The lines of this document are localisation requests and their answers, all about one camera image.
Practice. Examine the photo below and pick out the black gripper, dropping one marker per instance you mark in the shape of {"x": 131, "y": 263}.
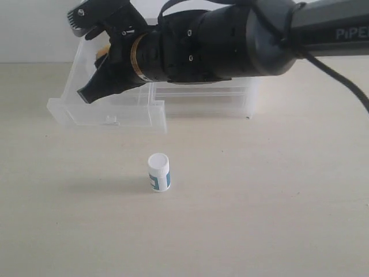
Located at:
{"x": 123, "y": 24}

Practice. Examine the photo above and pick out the yellow cheese wedge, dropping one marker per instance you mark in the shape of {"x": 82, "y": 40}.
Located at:
{"x": 101, "y": 53}

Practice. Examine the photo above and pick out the white pill bottle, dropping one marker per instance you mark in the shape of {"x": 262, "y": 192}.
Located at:
{"x": 159, "y": 172}

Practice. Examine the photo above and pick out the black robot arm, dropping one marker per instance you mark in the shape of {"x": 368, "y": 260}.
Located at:
{"x": 239, "y": 39}

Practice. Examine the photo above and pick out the white plastic drawer cabinet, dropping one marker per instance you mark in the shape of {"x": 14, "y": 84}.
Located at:
{"x": 149, "y": 91}

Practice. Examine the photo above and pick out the bottom wide clear drawer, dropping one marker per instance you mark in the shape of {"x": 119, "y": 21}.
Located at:
{"x": 240, "y": 105}

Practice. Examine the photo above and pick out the wide clear drawer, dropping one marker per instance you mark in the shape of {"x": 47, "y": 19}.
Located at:
{"x": 234, "y": 85}
{"x": 240, "y": 105}

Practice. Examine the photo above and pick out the middle wide clear drawer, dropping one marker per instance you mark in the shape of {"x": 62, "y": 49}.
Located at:
{"x": 234, "y": 85}

